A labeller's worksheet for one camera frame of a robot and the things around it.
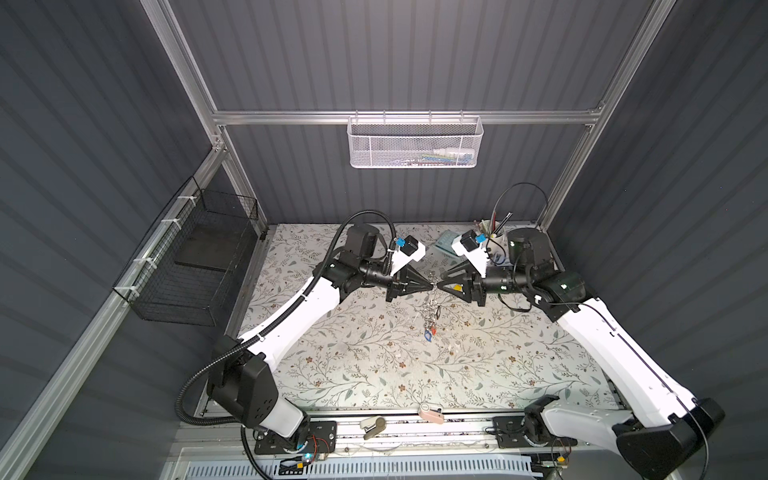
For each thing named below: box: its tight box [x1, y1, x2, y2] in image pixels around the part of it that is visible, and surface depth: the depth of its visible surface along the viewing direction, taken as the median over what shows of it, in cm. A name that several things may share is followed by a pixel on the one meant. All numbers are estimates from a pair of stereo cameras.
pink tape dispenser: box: [419, 408, 444, 425], surface depth 77 cm
